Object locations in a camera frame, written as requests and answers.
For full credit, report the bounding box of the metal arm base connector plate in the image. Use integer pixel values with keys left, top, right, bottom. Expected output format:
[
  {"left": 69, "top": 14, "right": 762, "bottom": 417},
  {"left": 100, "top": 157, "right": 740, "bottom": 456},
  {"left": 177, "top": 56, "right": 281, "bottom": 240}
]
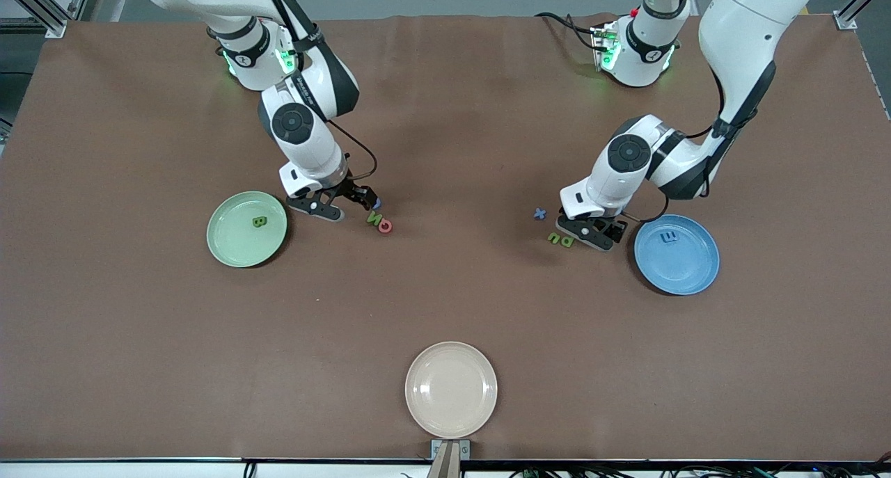
[
  {"left": 277, "top": 43, "right": 305, "bottom": 75},
  {"left": 590, "top": 20, "right": 622, "bottom": 74}
]

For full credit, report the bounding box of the blue plate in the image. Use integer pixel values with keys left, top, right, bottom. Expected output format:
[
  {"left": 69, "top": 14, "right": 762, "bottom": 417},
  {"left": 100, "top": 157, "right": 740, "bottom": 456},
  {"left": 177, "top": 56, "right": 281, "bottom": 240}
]
[{"left": 633, "top": 214, "right": 720, "bottom": 296}]

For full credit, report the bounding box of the brown table cover mat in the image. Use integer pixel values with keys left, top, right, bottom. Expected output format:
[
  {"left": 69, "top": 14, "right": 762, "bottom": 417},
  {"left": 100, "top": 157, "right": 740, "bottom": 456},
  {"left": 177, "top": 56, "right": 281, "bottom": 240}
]
[{"left": 0, "top": 13, "right": 891, "bottom": 463}]

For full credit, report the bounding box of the green plate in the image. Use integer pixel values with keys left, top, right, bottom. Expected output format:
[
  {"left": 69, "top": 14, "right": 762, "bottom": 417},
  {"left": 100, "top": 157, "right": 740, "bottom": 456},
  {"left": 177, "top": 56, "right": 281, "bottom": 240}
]
[{"left": 206, "top": 191, "right": 288, "bottom": 269}]

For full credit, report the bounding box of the beige plate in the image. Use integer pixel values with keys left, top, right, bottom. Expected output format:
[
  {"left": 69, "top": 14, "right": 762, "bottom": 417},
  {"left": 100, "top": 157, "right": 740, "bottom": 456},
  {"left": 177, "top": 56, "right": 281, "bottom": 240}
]
[{"left": 404, "top": 341, "right": 499, "bottom": 440}]

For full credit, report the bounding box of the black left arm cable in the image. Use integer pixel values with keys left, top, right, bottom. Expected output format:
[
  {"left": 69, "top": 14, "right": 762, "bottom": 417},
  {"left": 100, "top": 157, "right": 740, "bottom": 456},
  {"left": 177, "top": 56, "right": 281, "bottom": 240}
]
[{"left": 623, "top": 74, "right": 732, "bottom": 225}]

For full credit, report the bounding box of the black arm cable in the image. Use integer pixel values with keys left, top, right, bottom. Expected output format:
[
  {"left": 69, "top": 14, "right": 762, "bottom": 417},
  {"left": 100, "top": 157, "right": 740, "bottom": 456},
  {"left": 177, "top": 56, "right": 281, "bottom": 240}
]
[
  {"left": 261, "top": 0, "right": 379, "bottom": 183},
  {"left": 623, "top": 74, "right": 732, "bottom": 225}
]

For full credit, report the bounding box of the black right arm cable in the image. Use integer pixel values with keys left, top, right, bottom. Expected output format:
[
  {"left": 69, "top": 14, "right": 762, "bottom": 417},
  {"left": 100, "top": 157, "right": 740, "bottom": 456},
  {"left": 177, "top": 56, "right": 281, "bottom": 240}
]
[{"left": 261, "top": 0, "right": 379, "bottom": 183}]

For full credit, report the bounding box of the black base power cable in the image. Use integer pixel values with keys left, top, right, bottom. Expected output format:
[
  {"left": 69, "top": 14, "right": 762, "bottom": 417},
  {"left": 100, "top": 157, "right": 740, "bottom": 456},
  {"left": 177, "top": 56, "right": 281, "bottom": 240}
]
[{"left": 535, "top": 10, "right": 601, "bottom": 51}]

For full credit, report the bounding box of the metal camera post bracket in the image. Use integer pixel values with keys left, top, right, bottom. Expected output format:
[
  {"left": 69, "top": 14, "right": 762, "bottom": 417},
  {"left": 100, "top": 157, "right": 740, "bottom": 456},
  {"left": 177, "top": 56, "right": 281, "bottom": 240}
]
[{"left": 430, "top": 439, "right": 472, "bottom": 478}]

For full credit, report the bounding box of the aluminium frame post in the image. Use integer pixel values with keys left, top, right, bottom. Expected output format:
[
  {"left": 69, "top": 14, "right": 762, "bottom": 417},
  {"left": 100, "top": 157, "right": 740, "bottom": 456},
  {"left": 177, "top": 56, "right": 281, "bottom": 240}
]
[
  {"left": 833, "top": 0, "right": 891, "bottom": 31},
  {"left": 0, "top": 0, "right": 96, "bottom": 39}
]

